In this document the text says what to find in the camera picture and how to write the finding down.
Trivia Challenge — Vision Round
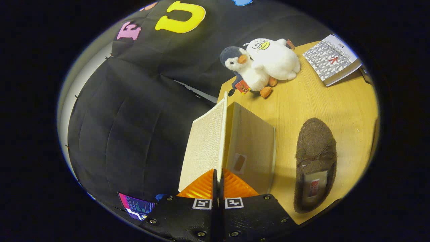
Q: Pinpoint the grey patterned white book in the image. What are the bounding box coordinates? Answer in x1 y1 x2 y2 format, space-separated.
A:
302 34 362 87

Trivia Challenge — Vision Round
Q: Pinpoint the beige fabric storage box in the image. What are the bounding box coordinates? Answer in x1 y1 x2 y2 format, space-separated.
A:
178 91 276 202

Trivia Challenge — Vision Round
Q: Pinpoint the colourful computer screen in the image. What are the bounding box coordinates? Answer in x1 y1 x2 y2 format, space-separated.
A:
118 192 157 221

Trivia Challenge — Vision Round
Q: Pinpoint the dark covered book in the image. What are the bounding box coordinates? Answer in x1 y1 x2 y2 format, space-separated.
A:
361 64 374 85

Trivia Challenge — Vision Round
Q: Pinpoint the grey white penguin plush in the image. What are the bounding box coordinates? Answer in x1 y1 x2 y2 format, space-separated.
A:
220 46 272 98

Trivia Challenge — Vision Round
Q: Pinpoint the white duck plush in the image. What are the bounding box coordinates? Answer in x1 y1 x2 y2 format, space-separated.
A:
243 38 301 81

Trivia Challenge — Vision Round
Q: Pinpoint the brown fuzzy shoe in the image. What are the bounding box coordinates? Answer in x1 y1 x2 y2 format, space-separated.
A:
294 118 337 214

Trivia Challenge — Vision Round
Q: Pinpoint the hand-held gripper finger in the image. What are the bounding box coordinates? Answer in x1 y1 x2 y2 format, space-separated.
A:
219 168 299 242
139 169 219 242

